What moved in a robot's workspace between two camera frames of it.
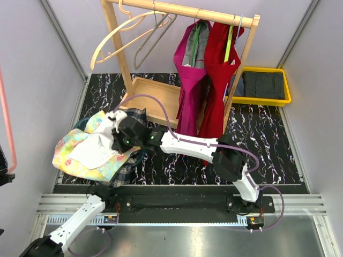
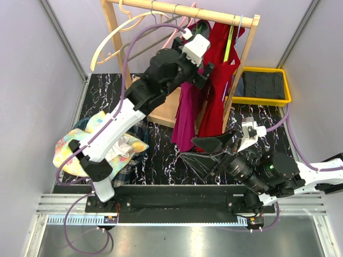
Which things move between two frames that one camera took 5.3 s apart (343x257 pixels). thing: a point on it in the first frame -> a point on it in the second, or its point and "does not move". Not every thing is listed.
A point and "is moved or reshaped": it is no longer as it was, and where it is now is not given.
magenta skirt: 193,86 does not move
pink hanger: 8,125 -> 178,35
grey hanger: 135,66 is moved or reshaped
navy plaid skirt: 124,178 does not move
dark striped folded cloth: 263,84 does not move
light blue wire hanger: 240,24 does not move
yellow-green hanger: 226,57 does not move
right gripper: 117,145 -> 203,164
